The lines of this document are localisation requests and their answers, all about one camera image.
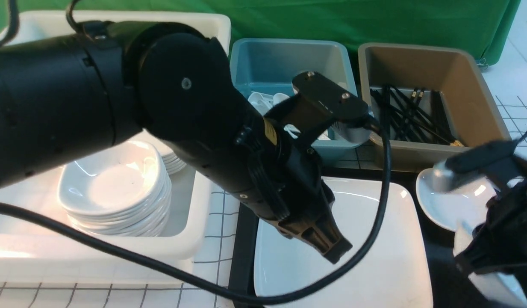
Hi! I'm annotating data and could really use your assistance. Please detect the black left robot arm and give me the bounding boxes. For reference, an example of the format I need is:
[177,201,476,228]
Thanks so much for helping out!
[0,21,353,263]

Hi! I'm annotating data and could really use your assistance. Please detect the white spoon in bin upright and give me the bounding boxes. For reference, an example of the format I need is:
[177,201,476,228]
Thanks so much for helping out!
[273,93,289,106]

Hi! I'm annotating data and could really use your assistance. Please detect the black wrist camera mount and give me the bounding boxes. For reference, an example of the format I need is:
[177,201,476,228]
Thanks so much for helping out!
[264,71,381,146]

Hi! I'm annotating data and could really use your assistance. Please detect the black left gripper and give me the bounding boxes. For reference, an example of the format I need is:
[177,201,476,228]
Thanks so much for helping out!
[238,115,353,264]

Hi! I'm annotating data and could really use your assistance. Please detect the bundle of black chopsticks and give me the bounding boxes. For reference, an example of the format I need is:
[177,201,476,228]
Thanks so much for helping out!
[370,84,463,147]

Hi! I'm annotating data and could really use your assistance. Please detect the large white plastic tub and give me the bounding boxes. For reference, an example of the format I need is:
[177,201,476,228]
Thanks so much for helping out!
[0,10,231,288]

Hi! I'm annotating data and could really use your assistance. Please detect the brown plastic bin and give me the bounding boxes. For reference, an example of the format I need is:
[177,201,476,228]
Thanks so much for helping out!
[358,43,511,170]

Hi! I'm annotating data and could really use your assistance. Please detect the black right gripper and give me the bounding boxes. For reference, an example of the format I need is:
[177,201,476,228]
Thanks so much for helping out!
[461,179,527,274]

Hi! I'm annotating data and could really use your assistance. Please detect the stack of white square plates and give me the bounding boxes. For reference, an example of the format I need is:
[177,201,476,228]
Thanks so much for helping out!
[134,130,187,175]

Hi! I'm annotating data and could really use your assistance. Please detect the small white bowl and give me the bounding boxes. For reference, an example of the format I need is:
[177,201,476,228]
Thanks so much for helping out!
[415,169,496,232]
[453,220,527,308]

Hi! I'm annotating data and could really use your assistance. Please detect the stack of small white bowls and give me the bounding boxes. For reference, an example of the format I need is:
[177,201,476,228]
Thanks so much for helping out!
[58,141,172,237]

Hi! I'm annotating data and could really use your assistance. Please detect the black serving tray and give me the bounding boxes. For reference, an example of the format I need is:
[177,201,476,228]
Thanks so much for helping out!
[229,167,504,308]

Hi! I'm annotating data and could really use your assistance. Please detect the white spoon in bin far left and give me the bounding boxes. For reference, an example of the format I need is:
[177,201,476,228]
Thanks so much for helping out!
[247,92,274,115]

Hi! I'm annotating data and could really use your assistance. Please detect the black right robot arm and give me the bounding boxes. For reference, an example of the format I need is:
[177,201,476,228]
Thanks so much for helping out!
[430,131,527,308]

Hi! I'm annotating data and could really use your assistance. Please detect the blue plastic bin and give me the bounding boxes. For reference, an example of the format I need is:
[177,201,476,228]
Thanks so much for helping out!
[229,38,365,162]

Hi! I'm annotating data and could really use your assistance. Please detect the black cable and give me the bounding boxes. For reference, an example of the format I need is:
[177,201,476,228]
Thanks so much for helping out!
[0,0,393,306]

